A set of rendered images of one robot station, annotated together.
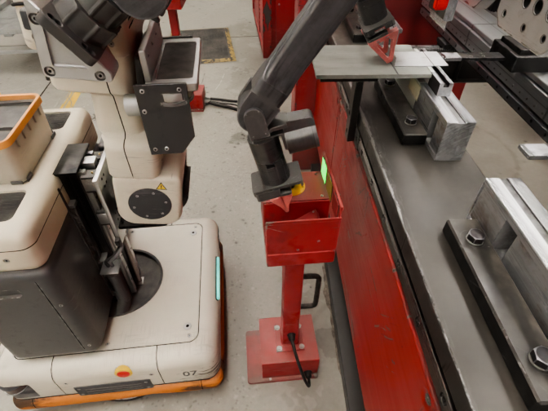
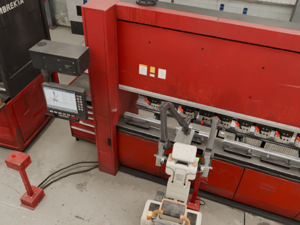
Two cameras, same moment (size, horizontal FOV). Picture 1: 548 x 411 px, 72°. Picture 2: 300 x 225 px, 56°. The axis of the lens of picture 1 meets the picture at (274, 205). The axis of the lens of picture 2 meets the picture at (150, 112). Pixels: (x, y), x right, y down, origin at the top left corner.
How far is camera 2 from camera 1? 2.82 m
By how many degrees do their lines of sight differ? 52
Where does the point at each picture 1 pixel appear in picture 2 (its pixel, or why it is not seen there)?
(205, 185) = (107, 209)
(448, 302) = (236, 157)
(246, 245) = not seen: hidden behind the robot
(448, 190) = (214, 145)
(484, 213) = (226, 144)
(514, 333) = (243, 153)
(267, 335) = (190, 206)
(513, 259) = (234, 147)
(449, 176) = not seen: hidden behind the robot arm
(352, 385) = (206, 195)
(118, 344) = not seen: outside the picture
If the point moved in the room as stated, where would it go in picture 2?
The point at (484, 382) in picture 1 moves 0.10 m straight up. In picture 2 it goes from (247, 160) to (249, 153)
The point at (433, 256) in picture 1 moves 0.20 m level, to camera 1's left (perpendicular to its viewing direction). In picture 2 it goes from (228, 154) to (225, 167)
